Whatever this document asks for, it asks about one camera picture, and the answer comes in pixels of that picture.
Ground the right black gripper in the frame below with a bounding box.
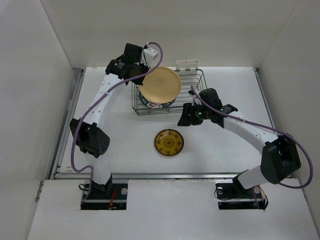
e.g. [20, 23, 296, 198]
[177, 102, 211, 126]

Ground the beige plastic plate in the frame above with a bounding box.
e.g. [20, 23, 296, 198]
[139, 66, 182, 104]

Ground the small yellow patterned plate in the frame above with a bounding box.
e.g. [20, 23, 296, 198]
[153, 128, 185, 158]

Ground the white plate blue rim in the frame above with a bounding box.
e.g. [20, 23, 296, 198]
[138, 88, 176, 109]

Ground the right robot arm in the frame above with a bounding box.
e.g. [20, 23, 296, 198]
[178, 88, 301, 198]

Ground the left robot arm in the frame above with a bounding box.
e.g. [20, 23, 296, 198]
[69, 43, 163, 200]

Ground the white utensil holder cup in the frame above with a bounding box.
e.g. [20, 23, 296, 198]
[175, 59, 199, 72]

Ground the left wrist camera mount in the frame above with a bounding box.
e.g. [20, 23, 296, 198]
[142, 48, 159, 67]

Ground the wire dish rack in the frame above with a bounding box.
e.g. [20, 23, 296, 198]
[131, 69, 207, 116]

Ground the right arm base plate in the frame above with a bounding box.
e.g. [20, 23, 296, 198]
[214, 182, 269, 211]

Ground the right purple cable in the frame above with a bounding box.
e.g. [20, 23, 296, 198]
[188, 85, 315, 189]

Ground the purple cable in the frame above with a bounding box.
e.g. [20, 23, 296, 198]
[188, 85, 315, 189]
[70, 41, 165, 201]

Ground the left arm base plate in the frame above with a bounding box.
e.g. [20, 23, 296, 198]
[79, 182, 128, 211]

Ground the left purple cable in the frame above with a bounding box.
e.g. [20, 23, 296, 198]
[70, 41, 165, 201]

